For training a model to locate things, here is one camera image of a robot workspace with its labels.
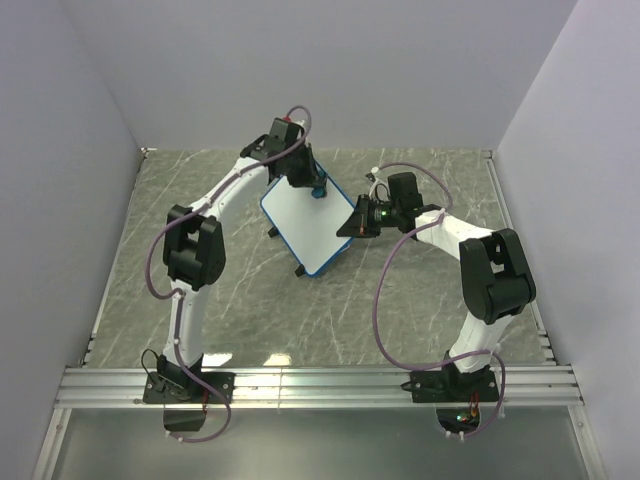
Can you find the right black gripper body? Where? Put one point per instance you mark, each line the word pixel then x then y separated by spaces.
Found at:
pixel 375 216

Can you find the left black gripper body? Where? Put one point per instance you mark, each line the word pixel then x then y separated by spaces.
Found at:
pixel 299 170

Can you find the blue whiteboard eraser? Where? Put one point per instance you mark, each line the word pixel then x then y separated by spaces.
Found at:
pixel 319 190

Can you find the blue-framed small whiteboard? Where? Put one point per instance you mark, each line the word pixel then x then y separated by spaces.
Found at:
pixel 307 225

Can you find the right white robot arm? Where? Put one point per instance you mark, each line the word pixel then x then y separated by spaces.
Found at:
pixel 496 282

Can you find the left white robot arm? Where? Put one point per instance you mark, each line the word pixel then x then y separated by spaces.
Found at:
pixel 194 247

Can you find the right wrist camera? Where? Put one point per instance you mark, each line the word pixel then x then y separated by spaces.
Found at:
pixel 379 189

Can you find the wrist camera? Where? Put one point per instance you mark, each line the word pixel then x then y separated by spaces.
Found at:
pixel 379 189
pixel 282 135

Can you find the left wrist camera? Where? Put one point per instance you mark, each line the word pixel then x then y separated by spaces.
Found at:
pixel 282 135

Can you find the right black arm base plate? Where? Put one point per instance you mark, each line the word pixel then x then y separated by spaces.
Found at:
pixel 449 386

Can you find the aluminium mounting rail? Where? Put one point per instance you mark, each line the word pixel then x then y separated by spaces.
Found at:
pixel 312 388

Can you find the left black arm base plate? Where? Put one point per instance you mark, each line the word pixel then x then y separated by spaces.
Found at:
pixel 181 389

